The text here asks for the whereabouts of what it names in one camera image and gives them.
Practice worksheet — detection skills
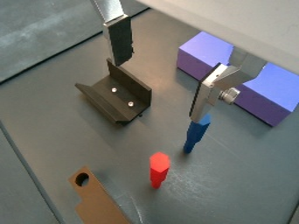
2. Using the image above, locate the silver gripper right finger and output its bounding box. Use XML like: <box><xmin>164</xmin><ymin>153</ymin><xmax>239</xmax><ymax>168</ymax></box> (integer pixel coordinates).
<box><xmin>189</xmin><ymin>47</ymin><xmax>267</xmax><ymax>123</ymax></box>

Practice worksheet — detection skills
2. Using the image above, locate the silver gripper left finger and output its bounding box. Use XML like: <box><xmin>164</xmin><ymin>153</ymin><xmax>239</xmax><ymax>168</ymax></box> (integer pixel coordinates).
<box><xmin>89</xmin><ymin>0</ymin><xmax>133</xmax><ymax>67</ymax></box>

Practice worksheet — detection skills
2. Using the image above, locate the brown T-shaped block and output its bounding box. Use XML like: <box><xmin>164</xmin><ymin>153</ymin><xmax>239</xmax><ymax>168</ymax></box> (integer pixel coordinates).
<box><xmin>69</xmin><ymin>166</ymin><xmax>129</xmax><ymax>224</ymax></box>

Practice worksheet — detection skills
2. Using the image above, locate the purple base board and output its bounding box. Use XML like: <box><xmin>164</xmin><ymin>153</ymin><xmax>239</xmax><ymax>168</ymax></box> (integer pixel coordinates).
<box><xmin>176</xmin><ymin>32</ymin><xmax>299</xmax><ymax>127</ymax></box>

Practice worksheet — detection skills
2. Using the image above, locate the blue hexagonal peg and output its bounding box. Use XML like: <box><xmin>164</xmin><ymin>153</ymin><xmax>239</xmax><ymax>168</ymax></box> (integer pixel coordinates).
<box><xmin>183</xmin><ymin>114</ymin><xmax>211</xmax><ymax>153</ymax></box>

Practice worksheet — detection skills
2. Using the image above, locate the red hexagonal peg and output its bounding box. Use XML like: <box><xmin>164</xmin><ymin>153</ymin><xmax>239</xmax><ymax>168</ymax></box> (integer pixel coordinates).
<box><xmin>149</xmin><ymin>152</ymin><xmax>171</xmax><ymax>189</ymax></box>

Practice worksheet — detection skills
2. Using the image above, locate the black angle bracket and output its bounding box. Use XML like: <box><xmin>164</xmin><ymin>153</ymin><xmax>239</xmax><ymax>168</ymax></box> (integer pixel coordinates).
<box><xmin>74</xmin><ymin>59</ymin><xmax>152</xmax><ymax>125</ymax></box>

